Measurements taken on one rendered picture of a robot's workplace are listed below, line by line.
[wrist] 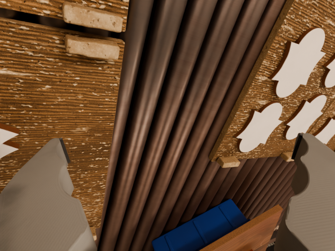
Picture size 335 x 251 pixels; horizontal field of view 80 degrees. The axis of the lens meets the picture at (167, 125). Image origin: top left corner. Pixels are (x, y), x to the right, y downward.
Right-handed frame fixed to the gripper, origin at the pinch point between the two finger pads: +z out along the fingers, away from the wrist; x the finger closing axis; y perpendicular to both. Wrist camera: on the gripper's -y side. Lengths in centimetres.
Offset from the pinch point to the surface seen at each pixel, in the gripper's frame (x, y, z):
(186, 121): 2.5, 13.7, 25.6
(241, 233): 19, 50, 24
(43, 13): -13.8, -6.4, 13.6
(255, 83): 16.7, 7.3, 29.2
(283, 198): 51, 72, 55
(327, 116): 47, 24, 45
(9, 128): -17.9, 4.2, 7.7
